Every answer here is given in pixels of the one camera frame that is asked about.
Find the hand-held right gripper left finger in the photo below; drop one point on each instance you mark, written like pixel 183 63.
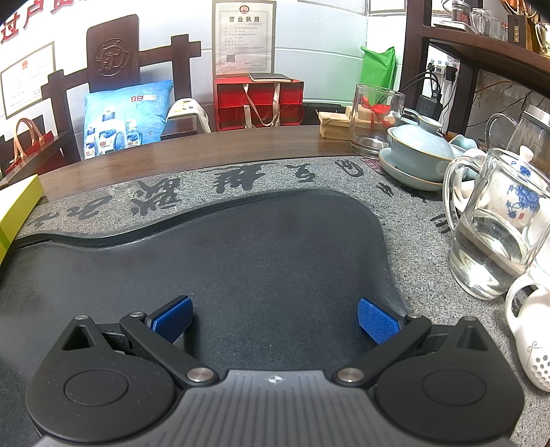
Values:
pixel 174 319

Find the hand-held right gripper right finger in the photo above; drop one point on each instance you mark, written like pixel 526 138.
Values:
pixel 378 321

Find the green shoe box lid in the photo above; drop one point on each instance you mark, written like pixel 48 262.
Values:
pixel 17 202

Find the brown wooden desktop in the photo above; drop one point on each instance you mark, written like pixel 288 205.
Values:
pixel 215 146

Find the glass water pitcher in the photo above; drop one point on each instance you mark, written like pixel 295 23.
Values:
pixel 481 258

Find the celadon saucer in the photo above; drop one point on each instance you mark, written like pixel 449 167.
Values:
pixel 404 178

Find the white ceramic teapot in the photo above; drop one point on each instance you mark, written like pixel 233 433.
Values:
pixel 533 326

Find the tall clear glass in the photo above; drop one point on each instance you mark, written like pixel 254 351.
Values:
pixel 365 142

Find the celadon lidded tea bowl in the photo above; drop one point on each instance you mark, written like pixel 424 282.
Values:
pixel 419 144

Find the blue white porcelain teapot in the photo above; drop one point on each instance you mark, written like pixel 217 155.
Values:
pixel 522 197

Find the small celadon cup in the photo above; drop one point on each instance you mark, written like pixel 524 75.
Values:
pixel 463 144

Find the tan paper package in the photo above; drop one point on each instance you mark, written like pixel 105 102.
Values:
pixel 333 127
pixel 354 112

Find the white printed pillow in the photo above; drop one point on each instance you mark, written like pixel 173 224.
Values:
pixel 189 114

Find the blue printed cushion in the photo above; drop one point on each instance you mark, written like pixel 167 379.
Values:
pixel 129 116

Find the black power adapter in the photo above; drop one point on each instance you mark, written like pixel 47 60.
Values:
pixel 429 106

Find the red gift boxes stack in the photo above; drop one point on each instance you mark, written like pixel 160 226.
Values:
pixel 262 107

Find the green gift bag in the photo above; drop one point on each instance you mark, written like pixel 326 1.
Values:
pixel 378 68

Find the black notebook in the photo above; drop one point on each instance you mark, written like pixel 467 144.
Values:
pixel 270 78

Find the white power strip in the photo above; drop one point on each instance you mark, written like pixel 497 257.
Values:
pixel 442 66

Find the dark carved wooden chair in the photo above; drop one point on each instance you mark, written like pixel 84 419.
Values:
pixel 114 56

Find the framed business licence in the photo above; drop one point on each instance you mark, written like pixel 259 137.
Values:
pixel 245 38

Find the dark wooden shelf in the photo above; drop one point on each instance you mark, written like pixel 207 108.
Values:
pixel 472 47

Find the glass mug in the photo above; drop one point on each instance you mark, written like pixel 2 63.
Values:
pixel 485 21

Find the framed wall certificate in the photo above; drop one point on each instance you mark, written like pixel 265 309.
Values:
pixel 25 81

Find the red wall lettering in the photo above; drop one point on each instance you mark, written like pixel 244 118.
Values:
pixel 25 21

